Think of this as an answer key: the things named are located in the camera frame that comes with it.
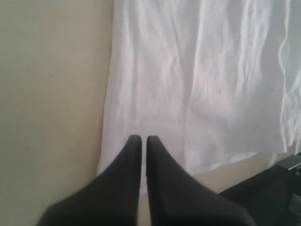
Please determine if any white t-shirt red lettering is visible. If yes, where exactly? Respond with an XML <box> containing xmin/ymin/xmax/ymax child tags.
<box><xmin>98</xmin><ymin>0</ymin><xmax>301</xmax><ymax>174</ymax></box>

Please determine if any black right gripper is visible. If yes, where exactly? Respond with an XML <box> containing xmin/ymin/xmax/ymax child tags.
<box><xmin>221</xmin><ymin>154</ymin><xmax>301</xmax><ymax>226</ymax></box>

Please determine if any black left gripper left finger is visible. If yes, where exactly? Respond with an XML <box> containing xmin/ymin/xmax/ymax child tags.
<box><xmin>38</xmin><ymin>135</ymin><xmax>142</xmax><ymax>226</ymax></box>

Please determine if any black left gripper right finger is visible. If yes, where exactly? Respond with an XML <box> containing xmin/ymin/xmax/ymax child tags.
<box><xmin>146</xmin><ymin>136</ymin><xmax>255</xmax><ymax>226</ymax></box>

